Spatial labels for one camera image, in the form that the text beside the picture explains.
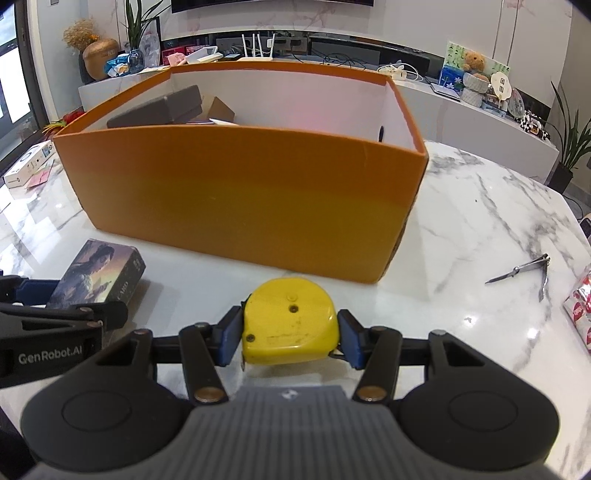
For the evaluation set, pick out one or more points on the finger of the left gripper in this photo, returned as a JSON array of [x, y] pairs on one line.
[[113, 314], [25, 291]]

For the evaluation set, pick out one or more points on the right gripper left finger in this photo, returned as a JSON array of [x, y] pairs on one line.
[[204, 347]]

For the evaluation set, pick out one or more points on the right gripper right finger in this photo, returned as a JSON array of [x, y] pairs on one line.
[[376, 351]]

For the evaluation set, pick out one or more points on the illustrated card box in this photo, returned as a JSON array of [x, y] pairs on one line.
[[101, 272]]

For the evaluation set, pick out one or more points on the yellow tape measure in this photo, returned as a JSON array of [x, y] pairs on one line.
[[287, 321]]

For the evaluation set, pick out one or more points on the dark grey gift box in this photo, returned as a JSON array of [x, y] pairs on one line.
[[174, 108]]

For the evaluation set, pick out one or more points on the brown cardboard box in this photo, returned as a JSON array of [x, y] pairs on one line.
[[212, 108]]

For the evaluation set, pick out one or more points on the pink sticky note pack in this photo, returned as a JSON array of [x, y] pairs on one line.
[[39, 178]]

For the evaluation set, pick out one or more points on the white product box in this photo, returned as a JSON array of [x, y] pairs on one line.
[[28, 164]]

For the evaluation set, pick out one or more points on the large orange storage box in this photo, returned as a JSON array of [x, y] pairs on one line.
[[318, 173]]

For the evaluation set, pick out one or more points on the metal nail clipper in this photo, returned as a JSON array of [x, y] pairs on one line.
[[541, 263]]

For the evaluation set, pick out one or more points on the red white gift wrap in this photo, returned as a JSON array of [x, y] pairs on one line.
[[578, 307]]

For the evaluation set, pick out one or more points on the golden vase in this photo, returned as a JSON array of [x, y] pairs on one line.
[[97, 54]]

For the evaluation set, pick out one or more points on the green potted plant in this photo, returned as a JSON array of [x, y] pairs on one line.
[[574, 141]]

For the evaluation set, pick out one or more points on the tall green plant in vase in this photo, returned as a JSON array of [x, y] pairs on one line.
[[137, 21]]

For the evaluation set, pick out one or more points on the small teddy bear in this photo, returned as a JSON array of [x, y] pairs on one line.
[[474, 63]]

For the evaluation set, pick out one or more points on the white wifi router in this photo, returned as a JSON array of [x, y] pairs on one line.
[[253, 50]]

